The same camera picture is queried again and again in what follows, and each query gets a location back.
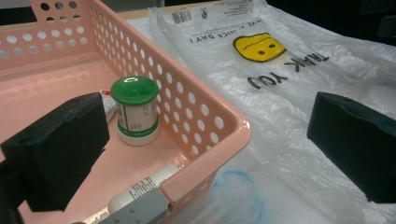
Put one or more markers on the white jar with green lid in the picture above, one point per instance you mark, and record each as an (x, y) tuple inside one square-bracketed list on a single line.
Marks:
[(135, 115)]

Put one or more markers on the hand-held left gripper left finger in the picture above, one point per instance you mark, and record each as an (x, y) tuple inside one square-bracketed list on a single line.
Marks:
[(56, 155)]

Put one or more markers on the red and white tube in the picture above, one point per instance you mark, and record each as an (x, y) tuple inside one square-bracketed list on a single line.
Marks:
[(109, 105)]

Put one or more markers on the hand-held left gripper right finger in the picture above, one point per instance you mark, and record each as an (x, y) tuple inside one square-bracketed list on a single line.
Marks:
[(358, 146)]

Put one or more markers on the white tube with grey print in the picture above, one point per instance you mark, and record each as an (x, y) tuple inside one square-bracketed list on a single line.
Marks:
[(146, 186)]

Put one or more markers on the pink perforated plastic basket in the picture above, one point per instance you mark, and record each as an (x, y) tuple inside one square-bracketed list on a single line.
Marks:
[(46, 93)]

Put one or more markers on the translucent white plastic bag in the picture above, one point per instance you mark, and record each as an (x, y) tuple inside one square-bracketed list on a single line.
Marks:
[(280, 124)]

